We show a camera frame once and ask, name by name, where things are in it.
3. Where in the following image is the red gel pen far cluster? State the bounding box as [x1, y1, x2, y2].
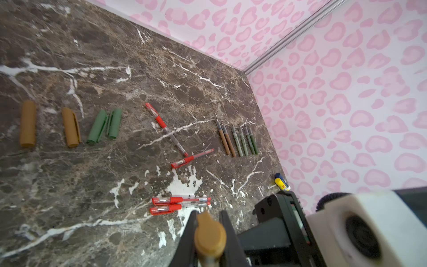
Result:
[145, 103, 188, 157]

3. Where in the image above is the red gel pen pair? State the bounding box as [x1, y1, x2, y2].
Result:
[151, 196, 211, 206]
[150, 202, 210, 216]

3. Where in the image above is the red gel pen pair lower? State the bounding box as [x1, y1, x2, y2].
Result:
[150, 202, 210, 216]

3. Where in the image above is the green pen long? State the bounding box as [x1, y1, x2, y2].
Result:
[244, 125, 256, 155]

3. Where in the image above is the brown pen cap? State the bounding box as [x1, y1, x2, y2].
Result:
[61, 107, 81, 148]
[194, 211, 227, 267]
[20, 100, 37, 148]

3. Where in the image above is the dark green cap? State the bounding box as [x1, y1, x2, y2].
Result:
[107, 109, 122, 139]
[86, 110, 109, 144]

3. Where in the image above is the aluminium frame corner post right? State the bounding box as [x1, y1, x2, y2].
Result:
[243, 0, 346, 75]

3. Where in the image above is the green pen short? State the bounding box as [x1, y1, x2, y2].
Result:
[248, 128, 259, 155]

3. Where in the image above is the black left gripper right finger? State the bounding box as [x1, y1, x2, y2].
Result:
[219, 210, 250, 267]

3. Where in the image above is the brown pen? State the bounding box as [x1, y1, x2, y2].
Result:
[221, 123, 236, 157]
[216, 119, 231, 155]

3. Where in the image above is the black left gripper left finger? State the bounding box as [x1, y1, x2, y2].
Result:
[169, 211, 199, 267]

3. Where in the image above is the single red gel pen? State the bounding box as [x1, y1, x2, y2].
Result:
[171, 149, 215, 169]

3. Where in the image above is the red gel pen pair upper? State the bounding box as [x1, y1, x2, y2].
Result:
[151, 196, 211, 206]

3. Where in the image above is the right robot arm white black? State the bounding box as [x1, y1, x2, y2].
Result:
[239, 188, 427, 267]

